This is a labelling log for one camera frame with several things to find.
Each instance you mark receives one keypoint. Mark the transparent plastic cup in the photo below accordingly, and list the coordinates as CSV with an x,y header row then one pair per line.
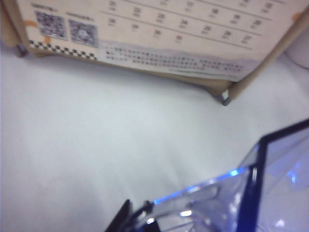
x,y
285,169

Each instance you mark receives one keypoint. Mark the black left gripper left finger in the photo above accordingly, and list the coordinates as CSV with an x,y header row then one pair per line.
x,y
119,222

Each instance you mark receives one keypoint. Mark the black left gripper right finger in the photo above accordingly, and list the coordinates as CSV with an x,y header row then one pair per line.
x,y
152,227

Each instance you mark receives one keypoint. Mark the beige canvas desk calendar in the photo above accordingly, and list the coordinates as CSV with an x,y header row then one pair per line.
x,y
169,36

